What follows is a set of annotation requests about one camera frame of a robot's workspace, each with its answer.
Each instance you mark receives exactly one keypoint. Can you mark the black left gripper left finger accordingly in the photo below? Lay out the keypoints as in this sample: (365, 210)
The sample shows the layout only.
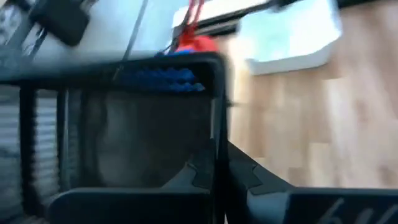
(155, 205)

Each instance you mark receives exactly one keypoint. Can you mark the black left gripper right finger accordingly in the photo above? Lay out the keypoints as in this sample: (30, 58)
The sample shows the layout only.
(311, 208)

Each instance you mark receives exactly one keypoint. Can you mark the black plastic basket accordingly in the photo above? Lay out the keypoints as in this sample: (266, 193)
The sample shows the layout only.
(140, 124)

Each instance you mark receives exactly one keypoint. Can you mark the white plastic bin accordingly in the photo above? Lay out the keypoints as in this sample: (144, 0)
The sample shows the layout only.
(286, 46)

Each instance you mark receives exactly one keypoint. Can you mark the white shelf with black legs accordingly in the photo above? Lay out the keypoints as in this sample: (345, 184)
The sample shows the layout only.
(102, 28)

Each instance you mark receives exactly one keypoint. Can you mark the blue plastic basket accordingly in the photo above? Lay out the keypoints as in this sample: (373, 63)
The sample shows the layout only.
(168, 79)

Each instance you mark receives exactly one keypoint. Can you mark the red desk lamp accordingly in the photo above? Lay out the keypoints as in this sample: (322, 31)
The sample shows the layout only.
(199, 43)

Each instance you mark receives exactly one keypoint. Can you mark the black lamp plug adapter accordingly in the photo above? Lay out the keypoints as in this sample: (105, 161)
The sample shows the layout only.
(62, 21)

